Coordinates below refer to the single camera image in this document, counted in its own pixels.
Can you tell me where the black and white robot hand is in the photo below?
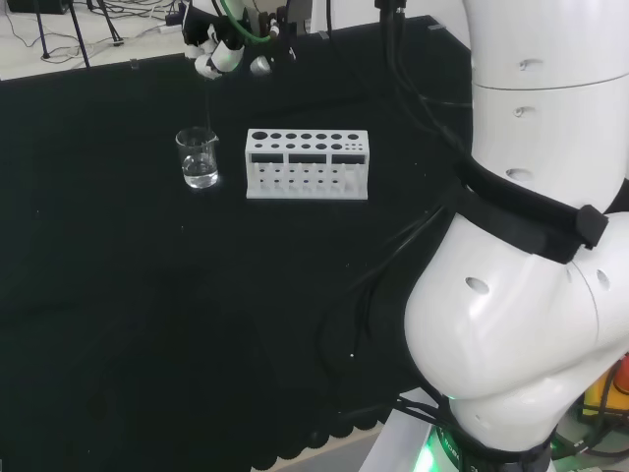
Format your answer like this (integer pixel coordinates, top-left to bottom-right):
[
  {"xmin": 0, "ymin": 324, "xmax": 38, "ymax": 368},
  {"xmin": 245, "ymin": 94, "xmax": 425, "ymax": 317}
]
[{"xmin": 181, "ymin": 0, "xmax": 315, "ymax": 83}]

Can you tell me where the clear glass rod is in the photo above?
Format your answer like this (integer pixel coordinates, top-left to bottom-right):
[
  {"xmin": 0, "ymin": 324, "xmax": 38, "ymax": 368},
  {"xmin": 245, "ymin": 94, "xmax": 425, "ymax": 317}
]
[{"xmin": 202, "ymin": 73, "xmax": 216, "ymax": 148}]

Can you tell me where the small clear glass beaker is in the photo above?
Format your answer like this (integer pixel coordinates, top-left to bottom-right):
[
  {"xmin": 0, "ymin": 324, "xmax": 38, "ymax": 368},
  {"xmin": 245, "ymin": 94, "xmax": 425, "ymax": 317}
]
[{"xmin": 174, "ymin": 126, "xmax": 221, "ymax": 191}]

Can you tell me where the white test tube rack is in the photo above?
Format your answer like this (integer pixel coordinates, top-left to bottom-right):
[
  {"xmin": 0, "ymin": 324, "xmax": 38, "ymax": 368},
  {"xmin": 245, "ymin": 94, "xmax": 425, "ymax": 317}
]
[{"xmin": 244, "ymin": 128, "xmax": 370, "ymax": 203}]

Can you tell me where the black tripod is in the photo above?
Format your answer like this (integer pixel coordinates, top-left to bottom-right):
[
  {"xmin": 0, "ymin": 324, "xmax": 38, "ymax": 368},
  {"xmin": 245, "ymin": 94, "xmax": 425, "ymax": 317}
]
[{"xmin": 29, "ymin": 0, "xmax": 124, "ymax": 69}]

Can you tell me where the black box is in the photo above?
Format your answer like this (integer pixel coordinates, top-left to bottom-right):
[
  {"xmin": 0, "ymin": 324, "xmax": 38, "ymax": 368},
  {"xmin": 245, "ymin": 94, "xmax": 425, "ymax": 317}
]
[{"xmin": 6, "ymin": 0, "xmax": 71, "ymax": 16}]

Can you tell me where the black bench cloth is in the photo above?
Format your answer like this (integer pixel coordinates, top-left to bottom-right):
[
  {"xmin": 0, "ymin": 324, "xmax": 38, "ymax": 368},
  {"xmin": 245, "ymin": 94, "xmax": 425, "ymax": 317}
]
[{"xmin": 0, "ymin": 14, "xmax": 476, "ymax": 472}]

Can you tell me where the yellow stop button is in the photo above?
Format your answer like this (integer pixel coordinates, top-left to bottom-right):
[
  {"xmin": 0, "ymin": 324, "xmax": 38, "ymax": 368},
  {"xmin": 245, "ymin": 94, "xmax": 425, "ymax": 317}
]
[{"xmin": 579, "ymin": 352, "xmax": 629, "ymax": 427}]

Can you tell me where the green cable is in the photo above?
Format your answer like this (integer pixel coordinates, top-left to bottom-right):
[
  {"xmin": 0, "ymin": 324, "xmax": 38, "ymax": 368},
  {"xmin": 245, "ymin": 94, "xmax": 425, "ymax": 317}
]
[{"xmin": 219, "ymin": 0, "xmax": 275, "ymax": 46}]

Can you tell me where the thin floor cable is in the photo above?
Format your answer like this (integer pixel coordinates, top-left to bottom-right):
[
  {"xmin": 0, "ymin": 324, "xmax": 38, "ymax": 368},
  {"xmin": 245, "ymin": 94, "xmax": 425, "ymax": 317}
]
[{"xmin": 0, "ymin": 0, "xmax": 189, "ymax": 63}]

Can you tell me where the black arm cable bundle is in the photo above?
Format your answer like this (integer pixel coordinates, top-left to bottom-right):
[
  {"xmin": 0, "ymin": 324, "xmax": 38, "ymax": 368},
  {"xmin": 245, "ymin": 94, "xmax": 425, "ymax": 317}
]
[{"xmin": 318, "ymin": 0, "xmax": 487, "ymax": 394}]

